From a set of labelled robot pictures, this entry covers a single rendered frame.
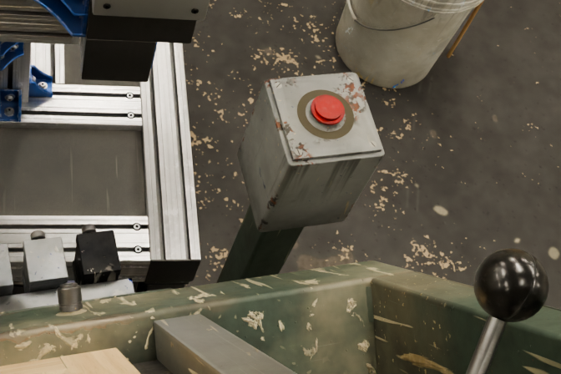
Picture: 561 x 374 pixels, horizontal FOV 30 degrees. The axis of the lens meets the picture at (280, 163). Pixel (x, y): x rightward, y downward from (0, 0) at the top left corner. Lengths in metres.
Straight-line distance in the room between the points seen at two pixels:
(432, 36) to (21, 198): 0.96
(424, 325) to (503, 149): 1.48
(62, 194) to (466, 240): 0.90
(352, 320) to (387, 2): 1.21
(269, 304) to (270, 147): 0.21
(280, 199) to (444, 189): 1.17
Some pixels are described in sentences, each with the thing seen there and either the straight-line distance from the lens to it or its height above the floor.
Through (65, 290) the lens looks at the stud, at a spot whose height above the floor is 0.88.
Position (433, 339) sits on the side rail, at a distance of 1.03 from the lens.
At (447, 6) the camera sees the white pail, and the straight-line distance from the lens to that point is 2.21.
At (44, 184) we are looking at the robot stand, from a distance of 1.93.
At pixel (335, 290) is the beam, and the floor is 0.90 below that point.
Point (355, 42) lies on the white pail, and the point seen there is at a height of 0.09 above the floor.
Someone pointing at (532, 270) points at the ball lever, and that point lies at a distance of 0.54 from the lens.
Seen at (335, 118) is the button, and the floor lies 0.95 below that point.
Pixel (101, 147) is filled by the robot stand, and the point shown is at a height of 0.21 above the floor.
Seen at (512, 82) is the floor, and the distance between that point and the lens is 2.62.
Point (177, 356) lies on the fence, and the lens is 0.99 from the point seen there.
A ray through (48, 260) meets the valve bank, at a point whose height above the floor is 0.76.
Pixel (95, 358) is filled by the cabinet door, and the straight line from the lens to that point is 1.04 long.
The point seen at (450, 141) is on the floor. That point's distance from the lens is 2.45.
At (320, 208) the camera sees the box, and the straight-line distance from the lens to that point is 1.29.
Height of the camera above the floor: 1.89
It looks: 56 degrees down
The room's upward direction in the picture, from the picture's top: 24 degrees clockwise
